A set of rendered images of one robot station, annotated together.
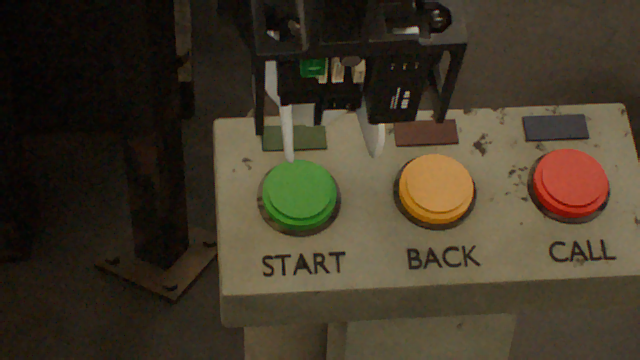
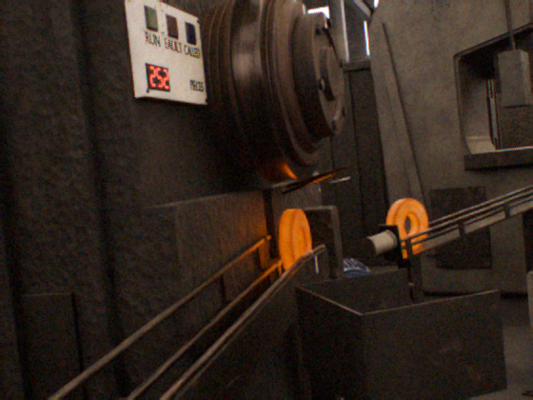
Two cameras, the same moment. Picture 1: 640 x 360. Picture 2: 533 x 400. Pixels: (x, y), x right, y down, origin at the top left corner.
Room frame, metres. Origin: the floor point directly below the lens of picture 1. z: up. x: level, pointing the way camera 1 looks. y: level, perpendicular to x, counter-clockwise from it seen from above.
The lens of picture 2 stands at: (0.48, 2.09, 0.91)
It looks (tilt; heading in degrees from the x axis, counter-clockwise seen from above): 3 degrees down; 297
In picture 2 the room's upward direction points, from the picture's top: 6 degrees counter-clockwise
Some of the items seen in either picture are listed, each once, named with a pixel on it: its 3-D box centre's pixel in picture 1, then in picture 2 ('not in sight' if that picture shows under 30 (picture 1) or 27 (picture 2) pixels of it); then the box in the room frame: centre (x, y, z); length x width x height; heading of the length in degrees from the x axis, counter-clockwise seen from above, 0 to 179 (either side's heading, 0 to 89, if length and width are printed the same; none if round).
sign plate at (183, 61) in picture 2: not in sight; (170, 53); (1.17, 1.05, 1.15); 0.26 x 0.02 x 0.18; 97
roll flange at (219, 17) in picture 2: not in sight; (248, 86); (1.18, 0.71, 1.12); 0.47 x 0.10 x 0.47; 97
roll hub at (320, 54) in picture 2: not in sight; (322, 74); (1.00, 0.69, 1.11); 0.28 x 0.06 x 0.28; 97
